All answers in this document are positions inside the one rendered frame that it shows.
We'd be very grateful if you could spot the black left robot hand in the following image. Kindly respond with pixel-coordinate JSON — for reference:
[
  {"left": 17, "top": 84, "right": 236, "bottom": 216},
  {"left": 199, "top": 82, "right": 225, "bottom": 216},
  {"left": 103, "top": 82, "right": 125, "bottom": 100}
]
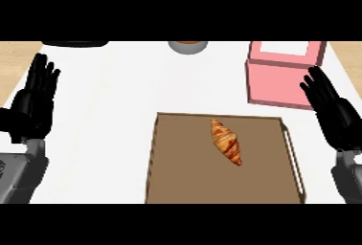
[{"left": 0, "top": 53, "right": 61, "bottom": 145}]

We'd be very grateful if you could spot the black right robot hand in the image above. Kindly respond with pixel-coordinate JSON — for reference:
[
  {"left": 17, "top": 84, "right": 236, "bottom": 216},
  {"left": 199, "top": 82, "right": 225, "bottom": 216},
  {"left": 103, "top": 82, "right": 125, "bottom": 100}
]
[{"left": 298, "top": 65, "right": 362, "bottom": 153}]

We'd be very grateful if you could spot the pink open box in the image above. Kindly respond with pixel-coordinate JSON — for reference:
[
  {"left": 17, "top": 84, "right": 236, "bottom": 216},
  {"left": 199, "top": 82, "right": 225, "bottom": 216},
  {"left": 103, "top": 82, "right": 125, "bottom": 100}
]
[{"left": 245, "top": 41, "right": 327, "bottom": 111}]

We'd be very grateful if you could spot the golden brown croissant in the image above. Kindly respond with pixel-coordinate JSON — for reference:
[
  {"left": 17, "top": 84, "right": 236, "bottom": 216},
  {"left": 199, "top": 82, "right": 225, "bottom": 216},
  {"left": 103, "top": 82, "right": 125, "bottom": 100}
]
[{"left": 209, "top": 118, "right": 243, "bottom": 167}]

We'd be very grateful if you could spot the brown wooden tray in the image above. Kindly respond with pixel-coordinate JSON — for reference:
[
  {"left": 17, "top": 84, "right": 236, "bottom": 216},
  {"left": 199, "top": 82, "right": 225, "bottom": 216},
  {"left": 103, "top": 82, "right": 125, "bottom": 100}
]
[{"left": 143, "top": 111, "right": 308, "bottom": 205}]

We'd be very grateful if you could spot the black flat object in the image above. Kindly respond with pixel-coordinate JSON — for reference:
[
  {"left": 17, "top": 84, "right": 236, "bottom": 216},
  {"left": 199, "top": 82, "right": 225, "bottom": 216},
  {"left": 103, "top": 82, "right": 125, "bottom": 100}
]
[{"left": 41, "top": 41, "right": 110, "bottom": 49}]

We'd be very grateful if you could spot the grey round cup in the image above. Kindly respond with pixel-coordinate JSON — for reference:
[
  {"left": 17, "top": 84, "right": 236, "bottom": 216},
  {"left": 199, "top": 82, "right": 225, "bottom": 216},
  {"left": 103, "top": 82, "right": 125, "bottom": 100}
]
[{"left": 166, "top": 41, "right": 209, "bottom": 56}]

